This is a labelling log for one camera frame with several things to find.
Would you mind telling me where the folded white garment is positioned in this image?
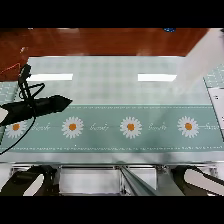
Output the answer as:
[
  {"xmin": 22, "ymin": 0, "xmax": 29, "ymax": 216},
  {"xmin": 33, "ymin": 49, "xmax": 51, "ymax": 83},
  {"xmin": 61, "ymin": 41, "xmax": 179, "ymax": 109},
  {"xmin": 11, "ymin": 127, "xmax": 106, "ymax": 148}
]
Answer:
[{"xmin": 207, "ymin": 86, "xmax": 224, "ymax": 135}]

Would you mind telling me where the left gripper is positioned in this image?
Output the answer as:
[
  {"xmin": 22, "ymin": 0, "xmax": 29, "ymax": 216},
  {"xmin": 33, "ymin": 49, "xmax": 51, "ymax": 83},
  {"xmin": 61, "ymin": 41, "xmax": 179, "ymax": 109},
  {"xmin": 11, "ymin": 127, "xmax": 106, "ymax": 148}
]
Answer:
[{"xmin": 32, "ymin": 94, "xmax": 74, "ymax": 117}]

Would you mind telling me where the silver frame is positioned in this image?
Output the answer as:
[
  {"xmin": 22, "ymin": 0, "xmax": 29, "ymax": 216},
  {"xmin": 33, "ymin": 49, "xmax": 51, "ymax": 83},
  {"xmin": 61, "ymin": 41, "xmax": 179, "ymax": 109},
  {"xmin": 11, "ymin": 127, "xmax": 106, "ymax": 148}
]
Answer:
[{"xmin": 0, "ymin": 161, "xmax": 224, "ymax": 197}]

